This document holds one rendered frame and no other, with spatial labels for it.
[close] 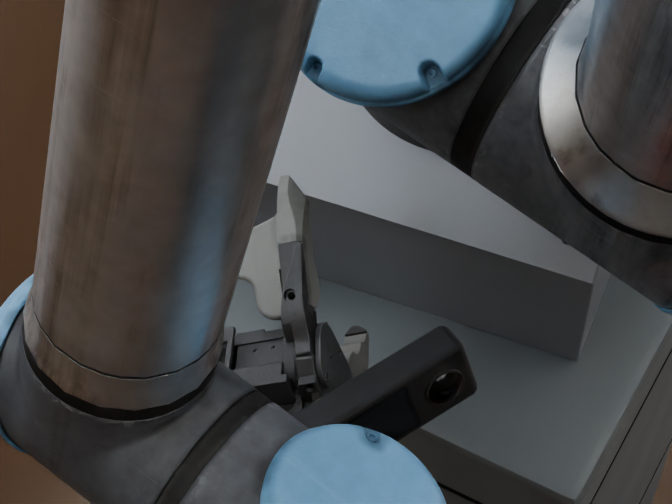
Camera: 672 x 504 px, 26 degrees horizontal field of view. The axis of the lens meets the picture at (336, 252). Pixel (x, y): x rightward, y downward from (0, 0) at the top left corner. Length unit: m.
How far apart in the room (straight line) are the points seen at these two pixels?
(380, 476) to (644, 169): 0.20
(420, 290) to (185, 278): 0.56
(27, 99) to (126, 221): 2.05
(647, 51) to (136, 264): 0.22
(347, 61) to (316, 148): 0.29
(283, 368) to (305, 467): 0.23
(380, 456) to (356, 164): 0.44
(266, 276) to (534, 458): 0.27
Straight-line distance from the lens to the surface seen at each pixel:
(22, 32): 2.71
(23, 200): 2.41
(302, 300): 0.86
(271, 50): 0.48
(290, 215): 0.90
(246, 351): 0.90
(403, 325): 1.12
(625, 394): 1.11
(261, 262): 0.90
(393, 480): 0.66
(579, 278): 1.04
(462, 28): 0.78
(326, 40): 0.80
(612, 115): 0.68
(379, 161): 1.06
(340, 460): 0.65
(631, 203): 0.73
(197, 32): 0.46
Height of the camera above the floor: 1.74
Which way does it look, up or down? 50 degrees down
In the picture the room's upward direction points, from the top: straight up
